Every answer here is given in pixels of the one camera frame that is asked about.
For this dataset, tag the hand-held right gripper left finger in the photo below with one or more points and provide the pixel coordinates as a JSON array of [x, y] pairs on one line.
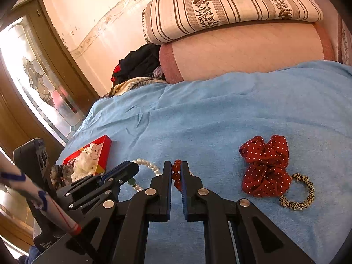
[[165, 198]]

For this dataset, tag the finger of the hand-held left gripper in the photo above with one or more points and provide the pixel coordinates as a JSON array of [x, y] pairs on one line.
[[82, 198], [121, 170]]

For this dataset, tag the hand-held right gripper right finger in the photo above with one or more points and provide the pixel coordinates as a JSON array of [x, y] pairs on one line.
[[189, 198]]

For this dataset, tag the green bead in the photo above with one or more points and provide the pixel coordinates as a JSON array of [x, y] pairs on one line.
[[132, 182]]

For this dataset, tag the red cardboard box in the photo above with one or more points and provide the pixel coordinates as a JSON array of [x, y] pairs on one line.
[[106, 145]]

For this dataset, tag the cream sheer dotted scrunchie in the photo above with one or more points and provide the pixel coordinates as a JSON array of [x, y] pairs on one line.
[[82, 167]]

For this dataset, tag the brown sheer scrunchie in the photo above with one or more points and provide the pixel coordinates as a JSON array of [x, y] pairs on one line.
[[59, 174]]

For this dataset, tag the red polka-dot scrunchie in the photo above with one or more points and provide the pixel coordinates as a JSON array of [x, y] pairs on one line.
[[264, 167]]

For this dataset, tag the light blue blanket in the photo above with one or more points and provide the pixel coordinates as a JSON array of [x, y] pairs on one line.
[[206, 115]]

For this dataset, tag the wooden stained-glass door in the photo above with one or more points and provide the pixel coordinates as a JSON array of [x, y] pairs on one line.
[[41, 74]]

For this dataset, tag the beige patterned cloth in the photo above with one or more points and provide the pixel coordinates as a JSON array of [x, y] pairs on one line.
[[129, 84]]

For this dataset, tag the dark clothes pile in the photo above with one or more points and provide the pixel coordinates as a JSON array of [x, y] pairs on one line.
[[137, 60]]

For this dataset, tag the pink bolster cushion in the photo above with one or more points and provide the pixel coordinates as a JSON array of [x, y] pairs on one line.
[[247, 49]]

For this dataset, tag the striped floral cushion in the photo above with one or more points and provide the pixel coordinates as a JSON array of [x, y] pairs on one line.
[[233, 5]]

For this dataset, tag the striped floral sofa backrest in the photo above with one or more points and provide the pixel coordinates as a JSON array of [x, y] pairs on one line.
[[347, 41]]

